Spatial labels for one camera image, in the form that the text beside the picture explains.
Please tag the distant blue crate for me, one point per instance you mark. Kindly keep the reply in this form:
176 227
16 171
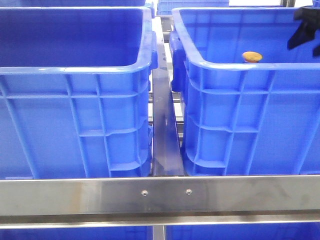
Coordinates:
164 7

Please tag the steel rack divider bar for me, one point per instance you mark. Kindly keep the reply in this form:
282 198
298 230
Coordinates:
167 160

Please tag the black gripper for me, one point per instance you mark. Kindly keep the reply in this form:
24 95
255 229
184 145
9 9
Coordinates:
310 24

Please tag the blue crate below rail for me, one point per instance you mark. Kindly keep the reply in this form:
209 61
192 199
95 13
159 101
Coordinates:
255 231
90 233

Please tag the steel rack front rail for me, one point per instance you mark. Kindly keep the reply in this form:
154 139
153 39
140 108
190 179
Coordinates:
152 201

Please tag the blue crate at left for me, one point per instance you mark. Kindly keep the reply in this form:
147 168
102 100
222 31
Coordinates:
245 118

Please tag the blue crate with buttons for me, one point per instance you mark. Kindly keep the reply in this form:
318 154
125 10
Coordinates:
74 92

